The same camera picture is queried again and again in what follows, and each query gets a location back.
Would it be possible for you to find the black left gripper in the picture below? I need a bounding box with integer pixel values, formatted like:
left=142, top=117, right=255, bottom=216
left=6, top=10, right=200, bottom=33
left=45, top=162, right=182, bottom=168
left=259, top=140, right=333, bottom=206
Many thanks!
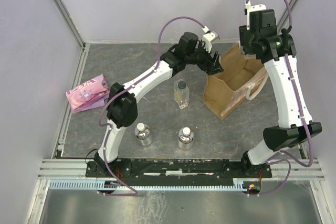
left=186, top=40, right=224, bottom=76

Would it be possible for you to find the brown canvas tote bag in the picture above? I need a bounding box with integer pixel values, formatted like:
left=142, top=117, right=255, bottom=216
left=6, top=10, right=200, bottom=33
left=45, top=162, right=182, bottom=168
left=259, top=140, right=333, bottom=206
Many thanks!
left=202, top=44, right=269, bottom=120

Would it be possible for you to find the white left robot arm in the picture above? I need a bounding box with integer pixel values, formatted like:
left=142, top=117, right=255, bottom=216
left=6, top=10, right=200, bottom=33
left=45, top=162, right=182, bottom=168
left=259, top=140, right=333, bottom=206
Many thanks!
left=94, top=31, right=223, bottom=177

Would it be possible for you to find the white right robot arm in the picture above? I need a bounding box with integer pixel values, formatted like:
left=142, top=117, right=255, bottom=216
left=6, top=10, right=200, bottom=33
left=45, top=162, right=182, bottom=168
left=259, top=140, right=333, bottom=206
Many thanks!
left=239, top=6, right=322, bottom=177

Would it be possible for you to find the square bottle front dark cap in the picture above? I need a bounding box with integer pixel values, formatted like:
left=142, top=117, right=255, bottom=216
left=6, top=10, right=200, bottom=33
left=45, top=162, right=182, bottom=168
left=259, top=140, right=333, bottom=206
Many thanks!
left=173, top=79, right=190, bottom=109

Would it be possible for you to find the round clear bottle right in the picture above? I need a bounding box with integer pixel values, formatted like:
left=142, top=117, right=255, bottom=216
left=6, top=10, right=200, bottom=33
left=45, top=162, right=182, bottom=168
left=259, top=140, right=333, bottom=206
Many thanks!
left=178, top=127, right=194, bottom=150

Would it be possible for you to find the round clear bottle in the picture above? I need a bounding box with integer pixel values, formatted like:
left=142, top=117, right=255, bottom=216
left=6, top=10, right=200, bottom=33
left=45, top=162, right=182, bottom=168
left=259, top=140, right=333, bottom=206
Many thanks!
left=178, top=127, right=194, bottom=150
left=134, top=123, right=152, bottom=146

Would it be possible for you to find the round clear bottle left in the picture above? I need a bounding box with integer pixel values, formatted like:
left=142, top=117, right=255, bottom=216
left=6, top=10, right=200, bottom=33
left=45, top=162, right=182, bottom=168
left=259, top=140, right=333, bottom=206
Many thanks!
left=134, top=123, right=152, bottom=146

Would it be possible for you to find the pink tissue pack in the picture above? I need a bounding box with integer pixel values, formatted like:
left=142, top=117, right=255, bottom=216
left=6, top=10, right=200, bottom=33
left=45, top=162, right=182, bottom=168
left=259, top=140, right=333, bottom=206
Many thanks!
left=66, top=74, right=110, bottom=114

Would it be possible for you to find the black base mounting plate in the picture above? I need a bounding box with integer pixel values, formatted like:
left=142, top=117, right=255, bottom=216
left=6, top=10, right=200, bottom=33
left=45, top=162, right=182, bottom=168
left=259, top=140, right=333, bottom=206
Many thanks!
left=85, top=157, right=273, bottom=187

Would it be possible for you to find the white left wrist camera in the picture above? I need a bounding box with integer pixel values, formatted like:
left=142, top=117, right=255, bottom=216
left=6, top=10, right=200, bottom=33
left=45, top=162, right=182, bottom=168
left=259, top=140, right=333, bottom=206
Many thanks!
left=202, top=26, right=219, bottom=53

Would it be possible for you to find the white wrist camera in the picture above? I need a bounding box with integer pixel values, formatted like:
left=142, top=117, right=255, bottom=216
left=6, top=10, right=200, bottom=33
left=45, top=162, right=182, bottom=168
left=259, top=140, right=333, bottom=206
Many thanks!
left=245, top=1, right=266, bottom=30
left=202, top=26, right=219, bottom=53

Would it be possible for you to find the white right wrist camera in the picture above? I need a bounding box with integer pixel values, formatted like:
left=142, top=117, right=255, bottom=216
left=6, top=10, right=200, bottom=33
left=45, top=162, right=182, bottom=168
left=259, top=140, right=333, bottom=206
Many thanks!
left=245, top=1, right=266, bottom=30

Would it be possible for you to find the light blue cable duct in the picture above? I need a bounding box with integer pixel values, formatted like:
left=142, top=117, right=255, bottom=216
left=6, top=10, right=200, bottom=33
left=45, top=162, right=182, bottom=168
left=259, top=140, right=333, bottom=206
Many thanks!
left=49, top=178, right=247, bottom=191

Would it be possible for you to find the aluminium frame rail front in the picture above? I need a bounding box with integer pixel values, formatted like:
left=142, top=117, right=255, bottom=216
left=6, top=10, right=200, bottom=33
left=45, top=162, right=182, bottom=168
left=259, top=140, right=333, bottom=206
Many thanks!
left=38, top=159, right=325, bottom=182

